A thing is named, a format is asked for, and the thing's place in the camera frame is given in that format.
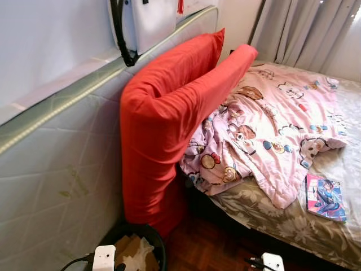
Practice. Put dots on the colourful comic book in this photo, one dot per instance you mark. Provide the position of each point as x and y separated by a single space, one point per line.
326 197

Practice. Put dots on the pink cartoon print blanket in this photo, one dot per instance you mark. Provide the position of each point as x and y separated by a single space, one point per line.
271 124

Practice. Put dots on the grey curtain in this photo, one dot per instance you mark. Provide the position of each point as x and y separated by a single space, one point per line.
299 31

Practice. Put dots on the bed with grey floral sheet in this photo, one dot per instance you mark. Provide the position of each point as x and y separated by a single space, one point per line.
271 217

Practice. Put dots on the long red pillow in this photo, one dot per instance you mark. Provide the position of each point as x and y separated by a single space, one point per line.
152 158
180 59

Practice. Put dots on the red tassel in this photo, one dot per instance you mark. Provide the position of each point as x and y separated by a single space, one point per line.
180 7

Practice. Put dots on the black waste bin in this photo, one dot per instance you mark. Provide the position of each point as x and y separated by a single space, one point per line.
159 248

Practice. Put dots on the white tote bag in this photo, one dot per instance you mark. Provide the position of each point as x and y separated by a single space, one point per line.
149 25

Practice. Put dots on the crumpled brown paper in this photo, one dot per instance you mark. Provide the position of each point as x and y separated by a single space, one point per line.
132 251

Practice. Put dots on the pale pink fabric strip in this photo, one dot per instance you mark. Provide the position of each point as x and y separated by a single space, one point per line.
56 87

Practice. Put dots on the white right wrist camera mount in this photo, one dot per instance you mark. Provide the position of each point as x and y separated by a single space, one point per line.
273 262

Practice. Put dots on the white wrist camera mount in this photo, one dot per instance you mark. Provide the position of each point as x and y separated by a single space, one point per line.
273 262
104 258

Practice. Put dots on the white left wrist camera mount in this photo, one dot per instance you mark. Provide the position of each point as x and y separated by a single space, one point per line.
104 258

